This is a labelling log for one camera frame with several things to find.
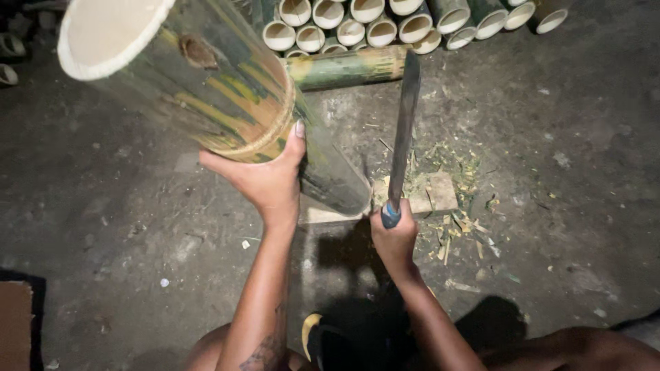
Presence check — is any person's right hand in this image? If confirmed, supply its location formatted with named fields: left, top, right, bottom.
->
left=370, top=198, right=419, bottom=273

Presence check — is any person's left hand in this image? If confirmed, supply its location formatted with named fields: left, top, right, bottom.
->
left=199, top=120, right=307, bottom=221

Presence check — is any person's right leg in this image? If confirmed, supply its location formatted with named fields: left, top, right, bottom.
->
left=477, top=326, right=660, bottom=371

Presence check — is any short green bamboo segment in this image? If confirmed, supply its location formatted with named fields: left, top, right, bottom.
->
left=283, top=44, right=413, bottom=92

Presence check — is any large green bamboo pole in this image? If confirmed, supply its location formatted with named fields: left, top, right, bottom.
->
left=57, top=0, right=373, bottom=217

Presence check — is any brown cardboard sheet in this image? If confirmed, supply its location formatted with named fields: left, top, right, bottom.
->
left=0, top=281, right=34, bottom=371

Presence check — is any pile of bamboo shavings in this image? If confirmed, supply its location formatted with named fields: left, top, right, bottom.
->
left=379, top=139, right=521, bottom=266

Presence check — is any stack of cut bamboo tubes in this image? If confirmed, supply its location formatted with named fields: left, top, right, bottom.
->
left=253, top=0, right=570, bottom=58

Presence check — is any black and yellow sandal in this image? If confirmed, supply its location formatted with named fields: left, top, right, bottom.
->
left=301, top=312, right=372, bottom=371

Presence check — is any long machete with blue handle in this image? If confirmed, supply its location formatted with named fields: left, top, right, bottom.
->
left=381, top=50, right=421, bottom=230

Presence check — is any wooden chopping board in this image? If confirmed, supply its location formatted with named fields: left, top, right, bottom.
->
left=299, top=171, right=459, bottom=225

